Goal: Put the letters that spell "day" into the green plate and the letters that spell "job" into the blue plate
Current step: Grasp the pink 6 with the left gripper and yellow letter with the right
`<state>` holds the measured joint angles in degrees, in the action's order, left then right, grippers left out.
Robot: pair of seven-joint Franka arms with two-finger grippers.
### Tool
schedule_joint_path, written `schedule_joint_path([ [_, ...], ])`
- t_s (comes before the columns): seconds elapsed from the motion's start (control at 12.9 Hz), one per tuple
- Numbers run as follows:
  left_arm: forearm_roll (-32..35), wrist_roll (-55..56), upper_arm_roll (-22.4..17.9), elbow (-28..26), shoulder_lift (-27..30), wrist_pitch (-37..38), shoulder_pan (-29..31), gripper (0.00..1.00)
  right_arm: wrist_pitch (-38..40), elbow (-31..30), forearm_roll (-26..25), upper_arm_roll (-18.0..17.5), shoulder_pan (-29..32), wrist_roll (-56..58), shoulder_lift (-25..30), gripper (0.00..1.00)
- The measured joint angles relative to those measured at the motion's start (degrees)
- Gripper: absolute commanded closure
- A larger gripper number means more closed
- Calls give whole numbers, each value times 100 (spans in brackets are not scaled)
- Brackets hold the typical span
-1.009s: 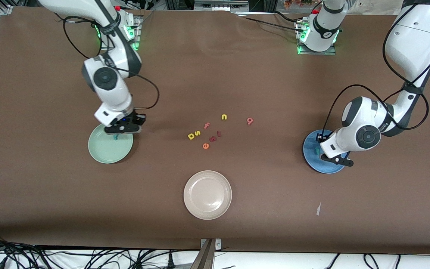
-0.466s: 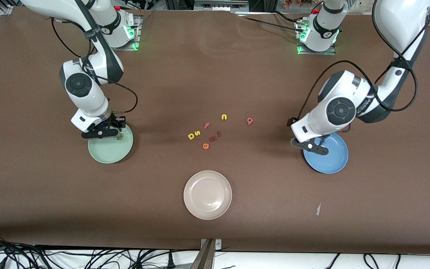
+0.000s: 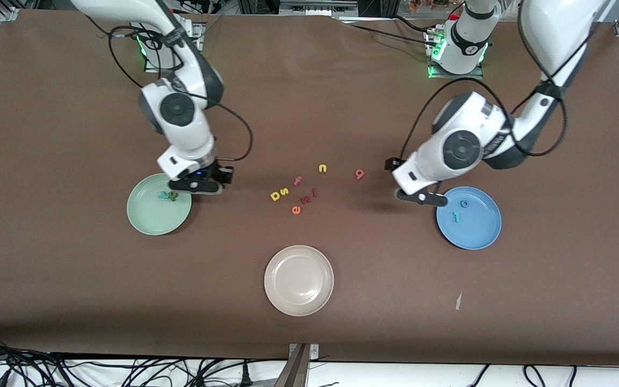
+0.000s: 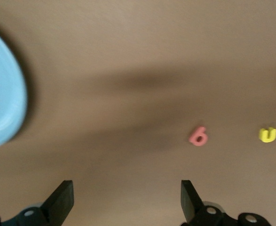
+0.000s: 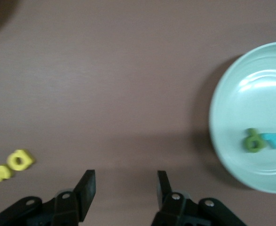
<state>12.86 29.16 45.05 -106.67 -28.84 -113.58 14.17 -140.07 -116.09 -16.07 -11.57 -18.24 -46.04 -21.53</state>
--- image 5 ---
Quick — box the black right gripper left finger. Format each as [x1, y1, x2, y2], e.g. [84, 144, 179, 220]
[0, 169, 96, 226]

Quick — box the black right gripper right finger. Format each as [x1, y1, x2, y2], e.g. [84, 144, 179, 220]
[150, 170, 246, 226]

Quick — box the yellow foam letter D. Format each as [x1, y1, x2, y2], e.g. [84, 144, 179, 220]
[7, 149, 37, 171]

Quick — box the green foam letter p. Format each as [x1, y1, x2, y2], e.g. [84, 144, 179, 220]
[243, 128, 264, 153]

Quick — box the teal foam letter y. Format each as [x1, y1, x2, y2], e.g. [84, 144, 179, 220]
[262, 133, 276, 149]

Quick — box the brown table cover sheet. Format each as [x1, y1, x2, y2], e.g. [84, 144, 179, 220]
[0, 0, 276, 226]

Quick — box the light green plate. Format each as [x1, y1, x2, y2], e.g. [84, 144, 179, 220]
[208, 41, 276, 194]

